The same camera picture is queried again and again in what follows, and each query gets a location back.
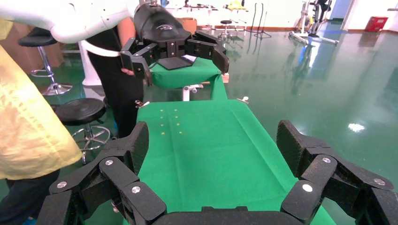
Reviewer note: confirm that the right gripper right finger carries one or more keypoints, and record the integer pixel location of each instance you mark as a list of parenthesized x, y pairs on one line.
[(335, 180)]

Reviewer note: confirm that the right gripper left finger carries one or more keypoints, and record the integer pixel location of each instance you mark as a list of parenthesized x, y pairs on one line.
[(118, 183)]

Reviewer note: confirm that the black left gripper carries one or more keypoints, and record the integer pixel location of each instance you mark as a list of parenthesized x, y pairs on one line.
[(161, 28)]

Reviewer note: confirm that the bare person forearm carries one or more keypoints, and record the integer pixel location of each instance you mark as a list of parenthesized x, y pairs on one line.
[(126, 37)]

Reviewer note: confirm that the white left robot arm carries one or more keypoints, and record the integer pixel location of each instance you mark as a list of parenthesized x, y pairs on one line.
[(77, 21)]

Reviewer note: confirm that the plain brown cardboard box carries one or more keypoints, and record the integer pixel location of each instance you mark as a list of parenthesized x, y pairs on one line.
[(188, 24)]

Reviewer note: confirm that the brown cardboard stack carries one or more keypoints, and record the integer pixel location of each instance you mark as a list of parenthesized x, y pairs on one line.
[(18, 56)]

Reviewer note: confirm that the red box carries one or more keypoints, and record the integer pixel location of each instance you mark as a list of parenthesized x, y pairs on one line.
[(376, 24)]

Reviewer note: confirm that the bare person hand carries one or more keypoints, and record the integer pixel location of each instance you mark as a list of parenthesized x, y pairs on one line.
[(127, 72)]

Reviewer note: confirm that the black flat tablet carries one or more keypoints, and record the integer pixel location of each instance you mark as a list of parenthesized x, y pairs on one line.
[(174, 63)]

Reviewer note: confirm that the small green cloth table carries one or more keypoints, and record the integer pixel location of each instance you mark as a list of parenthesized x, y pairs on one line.
[(186, 77)]

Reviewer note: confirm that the white pipe fitting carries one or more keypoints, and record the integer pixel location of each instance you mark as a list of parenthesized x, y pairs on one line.
[(191, 89)]

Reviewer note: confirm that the silver binder clip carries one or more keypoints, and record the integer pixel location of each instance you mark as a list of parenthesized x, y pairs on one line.
[(243, 100), (142, 104)]

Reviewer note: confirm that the small black bar stool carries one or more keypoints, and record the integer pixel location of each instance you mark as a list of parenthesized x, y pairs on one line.
[(226, 23)]

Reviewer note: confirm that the person in black clothes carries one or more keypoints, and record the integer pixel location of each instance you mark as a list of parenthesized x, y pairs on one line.
[(115, 93)]

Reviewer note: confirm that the white curved band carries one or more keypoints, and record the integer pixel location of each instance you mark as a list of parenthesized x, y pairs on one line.
[(99, 51)]

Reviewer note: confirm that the black round-seat stool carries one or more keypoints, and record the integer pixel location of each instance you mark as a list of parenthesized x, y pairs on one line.
[(81, 110)]

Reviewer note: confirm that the white column base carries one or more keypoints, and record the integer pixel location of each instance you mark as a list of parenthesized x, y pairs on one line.
[(88, 74)]

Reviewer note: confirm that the black tripod stand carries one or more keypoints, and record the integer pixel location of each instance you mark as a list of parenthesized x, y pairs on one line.
[(259, 21)]

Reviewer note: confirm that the large green table cloth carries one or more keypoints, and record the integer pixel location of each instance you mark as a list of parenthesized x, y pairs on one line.
[(211, 161)]

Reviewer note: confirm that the person in yellow shirt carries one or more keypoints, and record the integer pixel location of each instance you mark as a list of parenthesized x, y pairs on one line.
[(28, 118)]

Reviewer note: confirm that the black saddle-seat stool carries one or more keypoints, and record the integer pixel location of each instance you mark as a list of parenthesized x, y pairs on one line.
[(40, 38)]

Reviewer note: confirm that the white exercise equipment stand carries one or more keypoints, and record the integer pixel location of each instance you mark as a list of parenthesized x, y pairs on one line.
[(314, 31)]

